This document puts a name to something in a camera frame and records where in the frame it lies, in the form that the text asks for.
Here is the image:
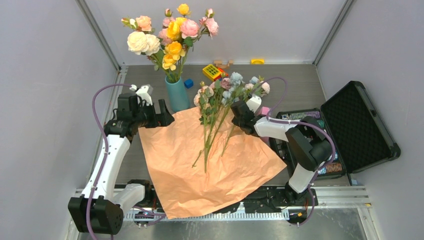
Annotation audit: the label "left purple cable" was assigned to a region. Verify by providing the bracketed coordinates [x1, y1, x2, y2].
[85, 83, 167, 240]

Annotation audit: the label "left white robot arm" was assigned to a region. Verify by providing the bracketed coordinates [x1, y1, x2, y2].
[68, 93, 175, 235]

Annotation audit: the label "purple cable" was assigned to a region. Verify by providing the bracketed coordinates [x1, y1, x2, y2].
[253, 76, 337, 227]
[85, 83, 167, 240]

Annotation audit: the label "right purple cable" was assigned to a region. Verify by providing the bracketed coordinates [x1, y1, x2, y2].
[253, 76, 337, 227]

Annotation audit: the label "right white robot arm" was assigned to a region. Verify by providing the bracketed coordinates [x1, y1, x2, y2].
[230, 100, 336, 205]

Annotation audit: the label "light blue flower stem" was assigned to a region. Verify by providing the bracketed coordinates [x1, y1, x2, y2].
[220, 71, 263, 157]

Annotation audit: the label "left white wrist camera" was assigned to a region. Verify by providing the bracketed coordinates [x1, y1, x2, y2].
[129, 84, 153, 106]

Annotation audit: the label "small blue cube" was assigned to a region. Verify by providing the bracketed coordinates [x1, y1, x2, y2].
[183, 78, 194, 89]

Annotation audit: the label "yellow rose stems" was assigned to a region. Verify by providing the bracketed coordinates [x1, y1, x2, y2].
[162, 3, 191, 83]

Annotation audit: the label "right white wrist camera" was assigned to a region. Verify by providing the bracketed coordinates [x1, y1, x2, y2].
[246, 94, 262, 114]

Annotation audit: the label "cream white rose stems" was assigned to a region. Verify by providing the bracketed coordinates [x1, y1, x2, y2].
[126, 31, 176, 83]

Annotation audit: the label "pink plastic box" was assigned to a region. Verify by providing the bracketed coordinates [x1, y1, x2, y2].
[257, 106, 271, 116]

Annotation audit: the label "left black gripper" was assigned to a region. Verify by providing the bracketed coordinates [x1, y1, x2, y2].
[133, 99, 174, 129]

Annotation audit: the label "yellow toy block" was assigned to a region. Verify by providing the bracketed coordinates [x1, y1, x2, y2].
[250, 58, 265, 65]

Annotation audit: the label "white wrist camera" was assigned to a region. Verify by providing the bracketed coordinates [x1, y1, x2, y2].
[129, 84, 153, 106]
[246, 94, 262, 114]

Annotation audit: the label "wooden toy piece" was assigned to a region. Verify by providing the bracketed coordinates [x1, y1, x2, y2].
[213, 59, 234, 69]

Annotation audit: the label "black poker chip case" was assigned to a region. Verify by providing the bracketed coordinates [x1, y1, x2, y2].
[276, 81, 401, 180]

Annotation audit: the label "colourful toy block house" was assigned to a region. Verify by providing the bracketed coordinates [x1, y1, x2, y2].
[202, 64, 229, 82]

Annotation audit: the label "peach wrapping paper sheet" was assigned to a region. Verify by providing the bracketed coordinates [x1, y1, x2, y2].
[138, 107, 286, 219]

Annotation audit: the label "pale pink rose stem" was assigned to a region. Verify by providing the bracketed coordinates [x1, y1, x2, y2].
[243, 76, 271, 97]

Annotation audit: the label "pink peach rose stems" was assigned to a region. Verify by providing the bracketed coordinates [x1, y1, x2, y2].
[121, 8, 219, 71]

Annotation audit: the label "paper flower bouquet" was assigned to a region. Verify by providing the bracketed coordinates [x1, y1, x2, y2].
[192, 77, 232, 172]

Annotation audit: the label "teal ceramic vase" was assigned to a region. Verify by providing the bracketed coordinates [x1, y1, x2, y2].
[165, 76, 190, 112]

